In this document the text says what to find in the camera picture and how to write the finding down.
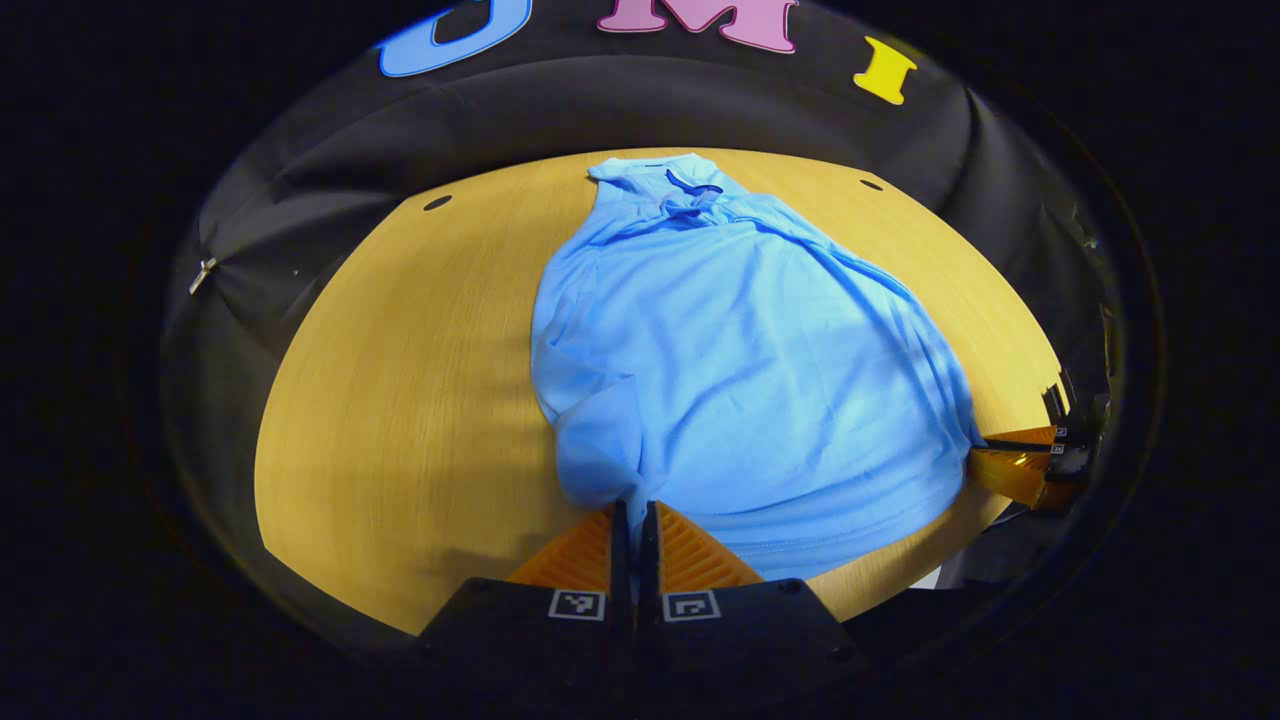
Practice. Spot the black backdrop cloth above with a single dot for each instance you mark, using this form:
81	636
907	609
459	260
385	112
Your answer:
300	200

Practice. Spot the light blue T-shirt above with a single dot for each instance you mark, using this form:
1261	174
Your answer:
740	370

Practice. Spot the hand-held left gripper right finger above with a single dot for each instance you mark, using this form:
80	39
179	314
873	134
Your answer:
648	560

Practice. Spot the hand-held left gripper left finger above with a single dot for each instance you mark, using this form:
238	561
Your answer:
620	560

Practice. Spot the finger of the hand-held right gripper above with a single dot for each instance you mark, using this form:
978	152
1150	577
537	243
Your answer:
1040	437
1020	480

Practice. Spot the white clip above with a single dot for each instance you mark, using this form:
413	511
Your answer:
203	275

